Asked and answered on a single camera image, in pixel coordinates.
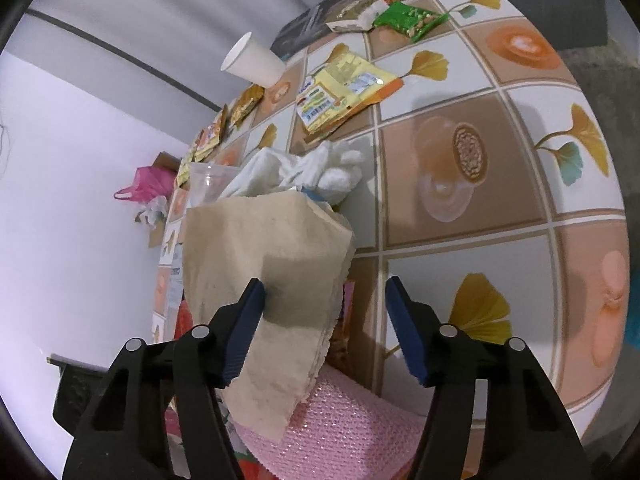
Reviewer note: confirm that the brown paper towel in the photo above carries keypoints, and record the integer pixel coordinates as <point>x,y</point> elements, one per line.
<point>260,240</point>

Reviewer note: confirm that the pink knitted cloth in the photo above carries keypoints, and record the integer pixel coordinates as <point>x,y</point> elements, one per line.
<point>340,420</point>

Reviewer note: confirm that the white crumpled tissue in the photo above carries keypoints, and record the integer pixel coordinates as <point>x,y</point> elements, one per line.
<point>320,170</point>

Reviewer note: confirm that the white crumpled plastic bag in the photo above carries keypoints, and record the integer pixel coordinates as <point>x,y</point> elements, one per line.
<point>152,210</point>

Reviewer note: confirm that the yellow patterned snack packet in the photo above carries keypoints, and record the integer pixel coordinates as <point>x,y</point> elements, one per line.
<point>245,105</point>

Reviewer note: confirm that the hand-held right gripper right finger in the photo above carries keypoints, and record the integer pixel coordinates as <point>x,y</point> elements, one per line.
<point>405,332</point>

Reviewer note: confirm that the clear plastic cup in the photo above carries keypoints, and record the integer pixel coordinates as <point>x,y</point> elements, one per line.
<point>207,185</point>

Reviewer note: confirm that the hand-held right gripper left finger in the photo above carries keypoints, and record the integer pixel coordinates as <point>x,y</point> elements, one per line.
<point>244,332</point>

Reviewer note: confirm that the gold and white carton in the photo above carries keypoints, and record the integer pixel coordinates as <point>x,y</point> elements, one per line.
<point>350,17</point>

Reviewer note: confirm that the large yellow snack packet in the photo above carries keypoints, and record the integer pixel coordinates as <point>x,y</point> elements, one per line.
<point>340,80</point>

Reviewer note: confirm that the pink plastic bag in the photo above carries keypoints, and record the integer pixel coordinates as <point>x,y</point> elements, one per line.
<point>150,182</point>

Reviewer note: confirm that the green pea snack packet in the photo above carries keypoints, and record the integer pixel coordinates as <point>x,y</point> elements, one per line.
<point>405,17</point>

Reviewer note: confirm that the white paper cup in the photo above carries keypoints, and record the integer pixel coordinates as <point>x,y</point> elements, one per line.
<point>252,60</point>

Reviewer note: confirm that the dark printed table mat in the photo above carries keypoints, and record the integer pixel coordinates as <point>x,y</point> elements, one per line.
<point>305,25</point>

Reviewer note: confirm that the brown cardboard box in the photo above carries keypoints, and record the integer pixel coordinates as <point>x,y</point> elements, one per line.
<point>167,160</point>

